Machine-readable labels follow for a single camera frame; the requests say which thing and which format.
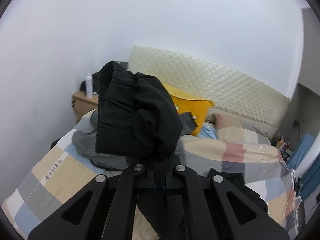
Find small bottles on desk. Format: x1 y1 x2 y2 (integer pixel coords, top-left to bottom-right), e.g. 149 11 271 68
271 133 291 154

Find cream quilted headboard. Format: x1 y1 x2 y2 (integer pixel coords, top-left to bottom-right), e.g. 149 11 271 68
128 46 290 137

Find pink pillow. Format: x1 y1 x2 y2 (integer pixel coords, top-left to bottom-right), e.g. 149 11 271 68
214 113 242 139

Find black bag on nightstand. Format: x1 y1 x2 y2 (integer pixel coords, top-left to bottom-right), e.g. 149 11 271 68
80 61 129 94

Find grey fleece garment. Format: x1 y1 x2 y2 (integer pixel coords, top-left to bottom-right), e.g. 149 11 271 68
72 108 197 171

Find wooden nightstand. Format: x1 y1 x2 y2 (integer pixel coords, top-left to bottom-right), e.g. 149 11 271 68
72 91 98 122

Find patchwork checked duvet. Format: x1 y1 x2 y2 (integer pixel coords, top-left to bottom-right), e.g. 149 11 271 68
1 108 304 240

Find yellow pillow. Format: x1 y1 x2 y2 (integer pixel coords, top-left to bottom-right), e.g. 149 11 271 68
162 83 214 136

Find blue towel on chair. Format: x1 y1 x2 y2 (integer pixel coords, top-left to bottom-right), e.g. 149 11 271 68
287 133 314 170

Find white spray bottle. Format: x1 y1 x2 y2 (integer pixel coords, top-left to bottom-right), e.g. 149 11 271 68
85 73 93 99

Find blue curtain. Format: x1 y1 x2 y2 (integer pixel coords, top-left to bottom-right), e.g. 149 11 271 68
300 156 320 201

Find black puffer jacket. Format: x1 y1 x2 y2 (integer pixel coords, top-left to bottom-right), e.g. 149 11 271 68
94 60 270 240

